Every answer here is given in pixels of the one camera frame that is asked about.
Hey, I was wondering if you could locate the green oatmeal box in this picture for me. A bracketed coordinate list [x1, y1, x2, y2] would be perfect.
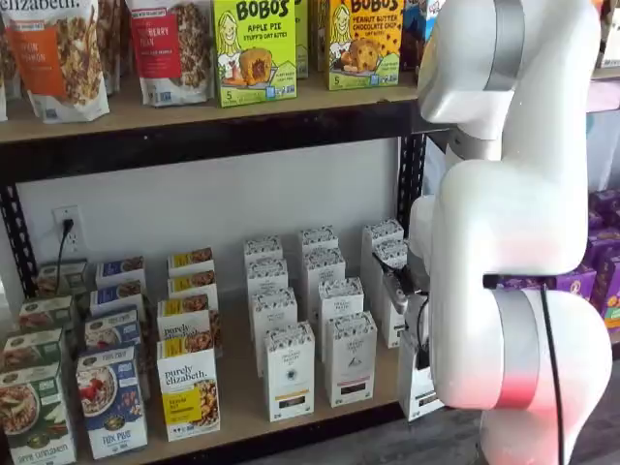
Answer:
[18, 294, 77, 335]
[36, 260, 89, 297]
[0, 327, 65, 377]
[0, 362, 78, 465]

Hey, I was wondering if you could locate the orange label granola bag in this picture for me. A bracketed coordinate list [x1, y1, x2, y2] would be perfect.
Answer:
[0, 0, 111, 122]

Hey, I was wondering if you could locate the white yellow granola box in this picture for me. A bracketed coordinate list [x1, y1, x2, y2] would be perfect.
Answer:
[167, 269, 219, 304]
[156, 295, 222, 343]
[167, 246, 215, 276]
[156, 336, 220, 443]

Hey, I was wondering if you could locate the white granola bag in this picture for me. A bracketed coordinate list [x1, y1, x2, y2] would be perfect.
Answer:
[96, 0, 133, 97]

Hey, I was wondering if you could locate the blue oatmeal box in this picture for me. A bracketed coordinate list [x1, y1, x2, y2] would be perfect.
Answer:
[89, 279, 145, 311]
[95, 255, 146, 287]
[76, 346, 149, 460]
[84, 307, 142, 351]

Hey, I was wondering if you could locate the green Bobo's apple pie box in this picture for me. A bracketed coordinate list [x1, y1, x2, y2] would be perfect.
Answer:
[293, 0, 311, 81]
[212, 0, 299, 109]

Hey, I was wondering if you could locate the long black camera cable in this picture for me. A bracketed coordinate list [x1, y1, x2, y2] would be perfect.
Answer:
[481, 273, 567, 465]

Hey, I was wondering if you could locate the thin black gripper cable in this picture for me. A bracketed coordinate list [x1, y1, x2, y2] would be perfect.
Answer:
[414, 292, 432, 357]

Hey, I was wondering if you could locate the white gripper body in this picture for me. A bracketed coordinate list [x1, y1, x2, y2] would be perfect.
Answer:
[399, 288, 433, 343]

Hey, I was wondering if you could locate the white wall outlet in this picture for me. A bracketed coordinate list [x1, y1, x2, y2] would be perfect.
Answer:
[51, 204, 81, 254]

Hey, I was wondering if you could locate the black power plug cord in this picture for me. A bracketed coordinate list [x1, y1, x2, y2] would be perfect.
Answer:
[54, 218, 75, 292]

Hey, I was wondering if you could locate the white box green stripe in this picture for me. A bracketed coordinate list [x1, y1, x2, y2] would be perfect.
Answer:
[376, 273, 406, 351]
[360, 219, 405, 292]
[371, 238, 409, 280]
[396, 331, 446, 423]

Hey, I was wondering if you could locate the black perforated shelf post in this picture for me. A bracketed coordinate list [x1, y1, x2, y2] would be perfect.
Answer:
[0, 182, 39, 300]
[396, 133, 428, 239]

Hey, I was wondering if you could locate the red label granola bag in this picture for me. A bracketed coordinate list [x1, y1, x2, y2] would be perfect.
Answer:
[126, 0, 217, 108]

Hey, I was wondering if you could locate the brown label granola bag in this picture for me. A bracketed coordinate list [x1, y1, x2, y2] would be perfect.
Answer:
[0, 0, 11, 122]

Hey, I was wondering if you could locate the white box yellow stripe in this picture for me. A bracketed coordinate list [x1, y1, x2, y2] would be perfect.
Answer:
[249, 287, 299, 377]
[242, 234, 284, 265]
[263, 321, 317, 422]
[245, 258, 291, 296]

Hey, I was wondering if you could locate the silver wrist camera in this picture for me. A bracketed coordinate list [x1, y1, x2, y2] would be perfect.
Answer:
[381, 263, 414, 317]

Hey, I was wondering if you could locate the white box pink stripe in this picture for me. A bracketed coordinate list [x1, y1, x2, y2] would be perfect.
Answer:
[297, 225, 340, 256]
[324, 311, 379, 409]
[302, 248, 347, 321]
[317, 276, 365, 362]

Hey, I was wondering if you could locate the blue Z Bar box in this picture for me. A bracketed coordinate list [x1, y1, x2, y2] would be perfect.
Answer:
[400, 0, 440, 84]

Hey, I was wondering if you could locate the purple Annie's box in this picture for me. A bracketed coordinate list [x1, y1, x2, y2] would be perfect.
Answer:
[496, 264, 598, 311]
[588, 188, 620, 229]
[583, 226, 620, 267]
[591, 256, 620, 340]

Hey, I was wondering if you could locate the yellow Bobo's peanut butter box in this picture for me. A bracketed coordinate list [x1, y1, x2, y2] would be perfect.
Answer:
[327, 0, 404, 92]

